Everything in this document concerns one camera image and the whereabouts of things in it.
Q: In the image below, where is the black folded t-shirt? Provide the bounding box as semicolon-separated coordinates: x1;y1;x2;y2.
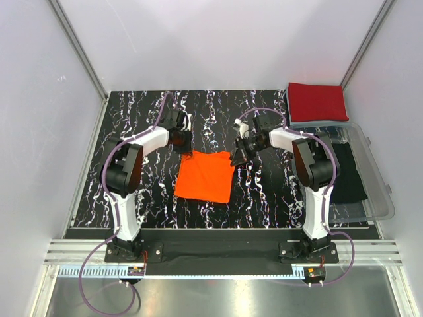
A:
330;143;367;204

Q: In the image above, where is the right aluminium frame post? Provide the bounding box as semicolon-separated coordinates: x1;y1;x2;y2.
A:
340;0;397;91

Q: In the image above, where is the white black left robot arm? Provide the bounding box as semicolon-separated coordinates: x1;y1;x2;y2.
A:
99;109;192;262

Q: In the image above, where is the aluminium extrusion rail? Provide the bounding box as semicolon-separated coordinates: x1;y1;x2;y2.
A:
44;239;403;266

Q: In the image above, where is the red folded t-shirt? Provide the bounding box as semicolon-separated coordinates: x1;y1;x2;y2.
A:
287;83;349;122

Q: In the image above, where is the clear plastic bin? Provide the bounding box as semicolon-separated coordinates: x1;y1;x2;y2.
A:
291;121;395;225

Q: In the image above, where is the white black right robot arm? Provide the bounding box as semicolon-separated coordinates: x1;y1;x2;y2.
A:
231;114;340;262

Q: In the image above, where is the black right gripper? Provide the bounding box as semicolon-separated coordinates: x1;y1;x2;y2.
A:
231;136;266;167

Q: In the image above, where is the orange t-shirt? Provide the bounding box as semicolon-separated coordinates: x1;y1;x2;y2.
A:
174;151;235;203

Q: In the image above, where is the aluminium frame post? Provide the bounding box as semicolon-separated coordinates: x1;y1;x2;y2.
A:
46;0;110;100
340;0;397;91

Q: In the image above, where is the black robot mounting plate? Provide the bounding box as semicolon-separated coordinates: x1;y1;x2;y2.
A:
104;240;339;264

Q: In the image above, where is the left aluminium frame post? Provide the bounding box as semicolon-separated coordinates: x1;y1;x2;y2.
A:
46;0;110;100

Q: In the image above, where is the slotted cable duct rail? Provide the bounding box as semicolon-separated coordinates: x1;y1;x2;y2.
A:
59;264;325;280

